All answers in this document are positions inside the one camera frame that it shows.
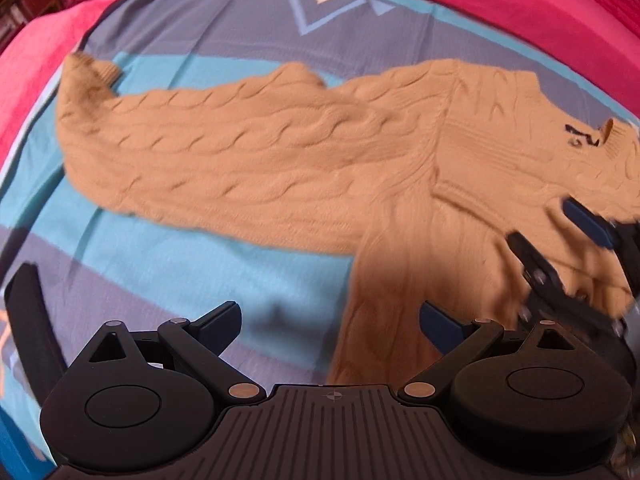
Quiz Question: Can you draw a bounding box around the tan cable knit cardigan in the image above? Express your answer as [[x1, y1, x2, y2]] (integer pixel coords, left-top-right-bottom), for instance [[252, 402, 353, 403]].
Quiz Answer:
[[56, 52, 639, 387]]

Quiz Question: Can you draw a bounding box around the blue grey striped bedsheet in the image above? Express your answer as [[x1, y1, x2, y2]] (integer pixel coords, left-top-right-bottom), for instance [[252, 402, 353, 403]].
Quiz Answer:
[[1, 0, 639, 386]]

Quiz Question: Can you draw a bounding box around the pink bed cover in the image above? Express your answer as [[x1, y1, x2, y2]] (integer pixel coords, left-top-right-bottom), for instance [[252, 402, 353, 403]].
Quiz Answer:
[[0, 0, 116, 159]]

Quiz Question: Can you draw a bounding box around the red blanket on far bed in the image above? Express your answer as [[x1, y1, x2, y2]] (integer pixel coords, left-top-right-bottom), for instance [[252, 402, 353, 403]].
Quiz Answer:
[[433, 0, 639, 114]]

